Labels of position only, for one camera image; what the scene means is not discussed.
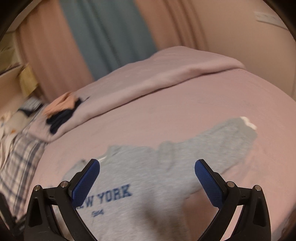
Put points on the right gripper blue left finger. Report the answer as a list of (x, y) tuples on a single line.
[(41, 222)]

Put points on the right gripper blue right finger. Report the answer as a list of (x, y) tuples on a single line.
[(253, 222)]

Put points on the grey New York sweatshirt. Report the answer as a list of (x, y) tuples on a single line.
[(140, 191)]

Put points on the white cream clothes pile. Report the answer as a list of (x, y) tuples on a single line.
[(15, 124)]

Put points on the pink bed sheet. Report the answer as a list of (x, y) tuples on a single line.
[(183, 111)]

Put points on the blue plaid pillow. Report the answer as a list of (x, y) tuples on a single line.
[(19, 170)]

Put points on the dark navy garment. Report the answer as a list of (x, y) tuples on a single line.
[(57, 120)]

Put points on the striped grey folded cloth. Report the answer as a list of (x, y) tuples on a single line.
[(32, 105)]

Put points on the peach pink garment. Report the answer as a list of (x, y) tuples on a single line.
[(64, 102)]

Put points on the yellow cloth on shelf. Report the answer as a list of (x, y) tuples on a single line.
[(28, 82)]

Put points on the pink curtain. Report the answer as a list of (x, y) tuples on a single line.
[(48, 45)]

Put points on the pink folded duvet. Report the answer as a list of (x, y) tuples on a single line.
[(164, 69)]

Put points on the teal curtain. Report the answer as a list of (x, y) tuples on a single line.
[(109, 34)]

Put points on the white wall label strip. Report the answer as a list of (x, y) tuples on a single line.
[(269, 19)]

